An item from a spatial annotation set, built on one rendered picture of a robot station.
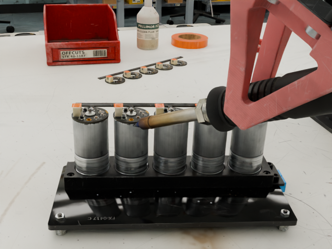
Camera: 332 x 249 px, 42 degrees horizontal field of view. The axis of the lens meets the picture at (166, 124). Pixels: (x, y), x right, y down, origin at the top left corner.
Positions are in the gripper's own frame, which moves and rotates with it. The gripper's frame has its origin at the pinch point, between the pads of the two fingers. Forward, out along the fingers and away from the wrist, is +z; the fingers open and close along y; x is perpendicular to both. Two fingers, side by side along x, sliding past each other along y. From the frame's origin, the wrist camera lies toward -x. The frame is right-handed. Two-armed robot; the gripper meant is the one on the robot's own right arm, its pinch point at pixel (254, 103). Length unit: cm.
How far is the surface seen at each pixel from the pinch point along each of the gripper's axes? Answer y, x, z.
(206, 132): -3.6, -2.3, 6.7
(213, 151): -3.9, -1.2, 7.8
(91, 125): 1.9, -7.3, 8.8
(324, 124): -21.7, 1.9, 10.3
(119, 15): -169, -141, 131
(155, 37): -30.1, -25.6, 23.2
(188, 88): -20.6, -12.4, 18.3
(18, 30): -183, -249, 231
